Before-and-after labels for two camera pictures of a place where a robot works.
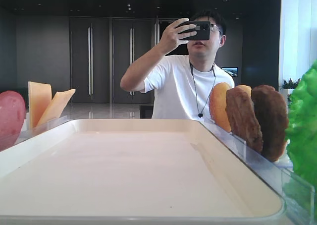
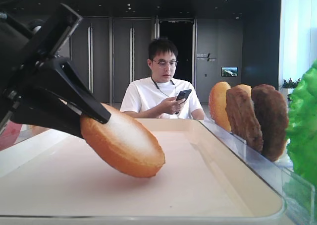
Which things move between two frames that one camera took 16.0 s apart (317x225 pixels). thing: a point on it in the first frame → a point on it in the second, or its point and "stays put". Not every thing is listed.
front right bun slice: [217, 106] stays put
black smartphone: [203, 29] → [183, 94]
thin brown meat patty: [242, 119] stays put
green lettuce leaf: [301, 128] stays put
